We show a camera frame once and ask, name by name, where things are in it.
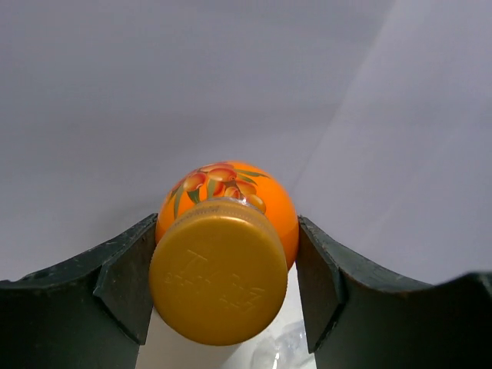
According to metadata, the orange juice bottle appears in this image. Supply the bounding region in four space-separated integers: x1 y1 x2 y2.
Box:
149 161 299 346

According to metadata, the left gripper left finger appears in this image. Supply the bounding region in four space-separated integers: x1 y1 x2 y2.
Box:
1 214 157 368

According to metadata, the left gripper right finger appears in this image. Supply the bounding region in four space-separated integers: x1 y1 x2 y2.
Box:
296 217 491 368

